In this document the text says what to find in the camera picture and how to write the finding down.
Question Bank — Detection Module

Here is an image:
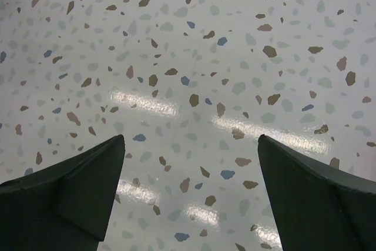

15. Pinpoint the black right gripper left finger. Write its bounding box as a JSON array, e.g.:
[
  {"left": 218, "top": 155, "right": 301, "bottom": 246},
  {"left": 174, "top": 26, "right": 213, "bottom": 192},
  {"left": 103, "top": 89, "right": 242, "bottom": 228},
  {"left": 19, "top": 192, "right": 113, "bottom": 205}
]
[{"left": 1, "top": 135, "right": 125, "bottom": 250}]

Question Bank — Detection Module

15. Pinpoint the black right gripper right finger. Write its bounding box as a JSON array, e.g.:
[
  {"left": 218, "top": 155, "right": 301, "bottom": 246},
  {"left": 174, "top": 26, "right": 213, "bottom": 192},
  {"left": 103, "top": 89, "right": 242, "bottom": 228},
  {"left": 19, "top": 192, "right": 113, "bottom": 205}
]
[{"left": 257, "top": 135, "right": 375, "bottom": 250}]

